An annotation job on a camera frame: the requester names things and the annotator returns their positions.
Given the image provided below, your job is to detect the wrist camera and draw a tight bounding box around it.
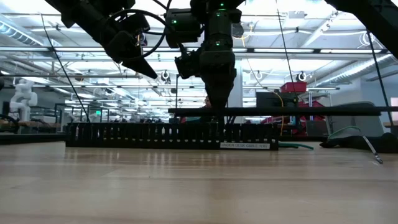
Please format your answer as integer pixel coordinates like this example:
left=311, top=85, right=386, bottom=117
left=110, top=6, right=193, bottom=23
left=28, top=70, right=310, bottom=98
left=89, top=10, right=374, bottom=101
left=164, top=8, right=203, bottom=44
left=121, top=12, right=152, bottom=44

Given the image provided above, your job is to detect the silver ventilation duct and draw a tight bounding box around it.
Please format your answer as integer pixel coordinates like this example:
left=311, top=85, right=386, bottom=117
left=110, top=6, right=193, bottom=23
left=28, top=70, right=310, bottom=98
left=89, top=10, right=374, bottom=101
left=312, top=52, right=398, bottom=86
left=0, top=21, right=44, bottom=47

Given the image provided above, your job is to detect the black zip tie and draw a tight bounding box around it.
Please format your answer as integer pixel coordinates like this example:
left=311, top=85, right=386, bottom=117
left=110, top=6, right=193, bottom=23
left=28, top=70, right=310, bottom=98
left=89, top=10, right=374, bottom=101
left=39, top=12, right=91, bottom=124

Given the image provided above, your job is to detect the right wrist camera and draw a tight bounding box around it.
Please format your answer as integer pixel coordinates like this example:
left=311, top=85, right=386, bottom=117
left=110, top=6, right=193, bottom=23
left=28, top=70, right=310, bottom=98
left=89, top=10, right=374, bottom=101
left=164, top=8, right=203, bottom=44

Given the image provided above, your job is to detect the black raceway lid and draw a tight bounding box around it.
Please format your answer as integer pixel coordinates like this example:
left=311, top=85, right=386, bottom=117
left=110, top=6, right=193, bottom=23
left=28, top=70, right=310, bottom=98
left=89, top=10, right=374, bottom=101
left=167, top=106, right=398, bottom=118

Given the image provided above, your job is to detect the black ceiling cable reel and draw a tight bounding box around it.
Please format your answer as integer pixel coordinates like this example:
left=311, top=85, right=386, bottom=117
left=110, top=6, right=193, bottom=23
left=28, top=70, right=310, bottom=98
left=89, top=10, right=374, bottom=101
left=236, top=21, right=247, bottom=40

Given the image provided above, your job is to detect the black monitor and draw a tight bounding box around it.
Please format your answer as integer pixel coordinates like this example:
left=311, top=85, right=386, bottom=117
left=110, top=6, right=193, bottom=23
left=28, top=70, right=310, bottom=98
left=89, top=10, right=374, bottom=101
left=256, top=91, right=300, bottom=108

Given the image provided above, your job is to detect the black aluminium frame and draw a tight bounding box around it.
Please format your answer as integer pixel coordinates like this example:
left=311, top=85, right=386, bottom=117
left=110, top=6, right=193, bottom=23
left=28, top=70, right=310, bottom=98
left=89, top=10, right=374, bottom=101
left=0, top=133, right=67, bottom=146

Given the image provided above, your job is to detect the green wire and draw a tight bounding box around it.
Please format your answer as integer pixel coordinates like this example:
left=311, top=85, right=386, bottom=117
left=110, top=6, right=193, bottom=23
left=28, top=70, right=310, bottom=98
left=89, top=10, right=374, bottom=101
left=277, top=141, right=315, bottom=151

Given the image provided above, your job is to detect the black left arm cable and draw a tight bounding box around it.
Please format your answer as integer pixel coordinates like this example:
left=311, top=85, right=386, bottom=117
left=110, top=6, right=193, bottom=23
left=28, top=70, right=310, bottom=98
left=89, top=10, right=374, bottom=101
left=110, top=8, right=170, bottom=60

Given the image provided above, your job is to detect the yellow hanging cable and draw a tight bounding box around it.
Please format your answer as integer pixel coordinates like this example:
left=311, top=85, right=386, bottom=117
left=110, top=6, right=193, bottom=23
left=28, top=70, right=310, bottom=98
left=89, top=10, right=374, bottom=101
left=247, top=58, right=285, bottom=137

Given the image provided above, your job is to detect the red storage bin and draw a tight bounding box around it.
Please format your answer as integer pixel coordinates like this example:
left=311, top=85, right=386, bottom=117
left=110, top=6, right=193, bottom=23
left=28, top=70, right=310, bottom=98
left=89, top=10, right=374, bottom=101
left=297, top=100, right=327, bottom=135
left=279, top=82, right=308, bottom=94

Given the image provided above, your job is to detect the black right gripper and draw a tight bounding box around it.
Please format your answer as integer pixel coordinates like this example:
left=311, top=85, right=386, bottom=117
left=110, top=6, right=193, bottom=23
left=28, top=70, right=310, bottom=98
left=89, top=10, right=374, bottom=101
left=174, top=49, right=238, bottom=108

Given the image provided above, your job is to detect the long black hanging cable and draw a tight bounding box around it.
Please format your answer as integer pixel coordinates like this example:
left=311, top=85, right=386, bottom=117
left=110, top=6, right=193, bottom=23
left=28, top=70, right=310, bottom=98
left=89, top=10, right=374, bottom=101
left=366, top=27, right=396, bottom=127
left=275, top=0, right=300, bottom=108

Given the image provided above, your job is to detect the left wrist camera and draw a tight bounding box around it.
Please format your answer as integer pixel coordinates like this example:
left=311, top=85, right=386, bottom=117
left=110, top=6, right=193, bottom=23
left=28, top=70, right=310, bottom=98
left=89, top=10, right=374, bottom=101
left=121, top=12, right=152, bottom=44

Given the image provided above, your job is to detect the long ceiling light bar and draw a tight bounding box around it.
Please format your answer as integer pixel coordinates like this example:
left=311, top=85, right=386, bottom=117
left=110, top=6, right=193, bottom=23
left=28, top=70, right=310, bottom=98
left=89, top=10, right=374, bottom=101
left=0, top=45, right=398, bottom=54

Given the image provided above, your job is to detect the grey white office chair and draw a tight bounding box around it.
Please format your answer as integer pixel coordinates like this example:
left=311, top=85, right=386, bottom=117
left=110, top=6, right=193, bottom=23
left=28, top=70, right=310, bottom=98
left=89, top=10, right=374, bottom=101
left=322, top=101, right=386, bottom=139

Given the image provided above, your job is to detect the dark brown zip tie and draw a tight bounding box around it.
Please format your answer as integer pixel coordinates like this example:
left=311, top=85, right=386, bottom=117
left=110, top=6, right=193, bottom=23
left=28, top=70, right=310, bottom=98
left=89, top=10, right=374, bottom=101
left=362, top=134, right=384, bottom=165

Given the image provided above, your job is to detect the black slotted cable raceway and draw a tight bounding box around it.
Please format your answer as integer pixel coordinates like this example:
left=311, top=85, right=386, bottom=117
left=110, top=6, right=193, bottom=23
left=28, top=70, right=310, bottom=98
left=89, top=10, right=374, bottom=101
left=64, top=121, right=280, bottom=151

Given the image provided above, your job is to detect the white pillar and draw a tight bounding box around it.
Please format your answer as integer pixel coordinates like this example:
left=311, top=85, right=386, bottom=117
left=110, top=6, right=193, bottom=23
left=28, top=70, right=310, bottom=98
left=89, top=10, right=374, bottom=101
left=233, top=58, right=244, bottom=108

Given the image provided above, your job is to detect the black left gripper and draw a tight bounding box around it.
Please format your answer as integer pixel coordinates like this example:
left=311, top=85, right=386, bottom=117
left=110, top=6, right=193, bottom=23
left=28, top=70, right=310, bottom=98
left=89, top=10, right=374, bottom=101
left=104, top=29, right=159, bottom=80

